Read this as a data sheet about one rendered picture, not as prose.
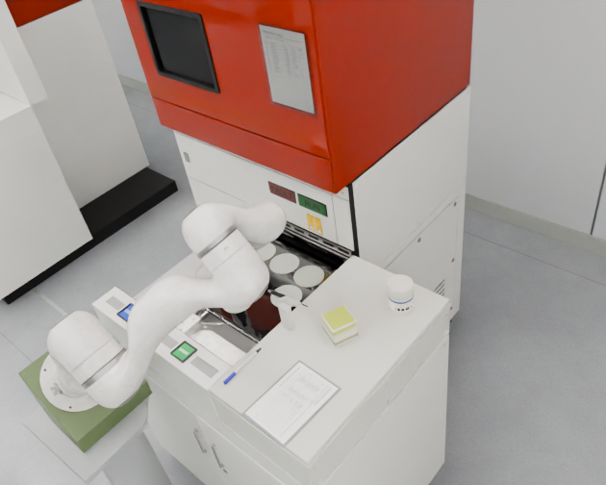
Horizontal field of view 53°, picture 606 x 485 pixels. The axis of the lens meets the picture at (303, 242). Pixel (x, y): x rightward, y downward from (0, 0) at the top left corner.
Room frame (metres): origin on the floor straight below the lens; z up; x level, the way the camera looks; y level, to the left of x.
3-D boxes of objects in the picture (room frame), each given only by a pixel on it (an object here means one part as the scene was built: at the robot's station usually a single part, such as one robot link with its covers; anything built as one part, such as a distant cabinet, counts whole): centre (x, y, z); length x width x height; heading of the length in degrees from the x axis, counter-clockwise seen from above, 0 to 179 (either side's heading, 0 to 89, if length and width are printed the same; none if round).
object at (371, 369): (1.07, -0.04, 0.89); 0.62 x 0.35 x 0.14; 132
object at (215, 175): (1.71, 0.12, 1.02); 0.82 x 0.03 x 0.40; 42
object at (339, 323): (1.10, -0.06, 1.00); 0.07 x 0.07 x 0.07; 19
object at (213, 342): (1.23, 0.34, 0.87); 0.36 x 0.08 x 0.03; 42
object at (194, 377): (1.22, 0.47, 0.89); 0.55 x 0.09 x 0.14; 42
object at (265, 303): (1.42, 0.15, 0.90); 0.34 x 0.34 x 0.01; 42
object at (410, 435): (1.29, 0.18, 0.41); 0.97 x 0.64 x 0.82; 42
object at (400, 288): (1.16, -0.24, 1.01); 0.07 x 0.07 x 0.10
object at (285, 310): (1.17, 0.07, 1.03); 0.06 x 0.04 x 0.13; 132
